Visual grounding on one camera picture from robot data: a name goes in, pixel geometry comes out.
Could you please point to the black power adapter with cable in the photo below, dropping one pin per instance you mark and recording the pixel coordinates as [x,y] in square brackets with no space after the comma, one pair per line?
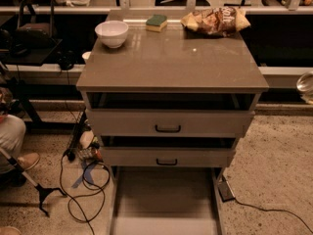
[227,195]

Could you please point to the grey drawer cabinet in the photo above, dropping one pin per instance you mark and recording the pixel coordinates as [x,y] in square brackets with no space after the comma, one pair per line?
[171,70]

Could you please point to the white bowl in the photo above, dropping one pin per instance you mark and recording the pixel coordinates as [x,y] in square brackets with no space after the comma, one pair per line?
[112,33]

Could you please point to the seated person's leg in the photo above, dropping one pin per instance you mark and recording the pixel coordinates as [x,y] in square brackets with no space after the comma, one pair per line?
[12,131]

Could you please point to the top grey drawer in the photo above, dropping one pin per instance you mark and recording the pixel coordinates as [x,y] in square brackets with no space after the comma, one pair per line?
[164,123]

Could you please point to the brown chip bag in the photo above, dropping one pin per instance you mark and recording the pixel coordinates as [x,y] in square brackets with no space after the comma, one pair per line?
[223,21]

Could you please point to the green soda can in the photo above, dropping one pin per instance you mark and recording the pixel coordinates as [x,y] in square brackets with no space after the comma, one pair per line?
[304,84]

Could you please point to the green yellow sponge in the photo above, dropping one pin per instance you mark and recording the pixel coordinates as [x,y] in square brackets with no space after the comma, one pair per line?
[156,23]

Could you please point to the tan shoe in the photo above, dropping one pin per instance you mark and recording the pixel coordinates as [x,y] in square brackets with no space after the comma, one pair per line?
[29,161]

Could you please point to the bottom open grey drawer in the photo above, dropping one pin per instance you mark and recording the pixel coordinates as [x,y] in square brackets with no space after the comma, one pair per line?
[166,201]

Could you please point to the middle grey drawer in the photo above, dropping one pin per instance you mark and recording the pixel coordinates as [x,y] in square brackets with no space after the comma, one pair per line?
[168,157]

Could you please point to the black side table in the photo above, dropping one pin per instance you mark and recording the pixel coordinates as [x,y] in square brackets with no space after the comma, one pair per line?
[11,70]

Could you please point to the black bag on table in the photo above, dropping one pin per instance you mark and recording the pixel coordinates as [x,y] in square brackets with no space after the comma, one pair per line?
[32,33]

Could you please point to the small white cup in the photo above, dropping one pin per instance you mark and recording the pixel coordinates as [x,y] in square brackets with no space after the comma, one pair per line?
[86,56]

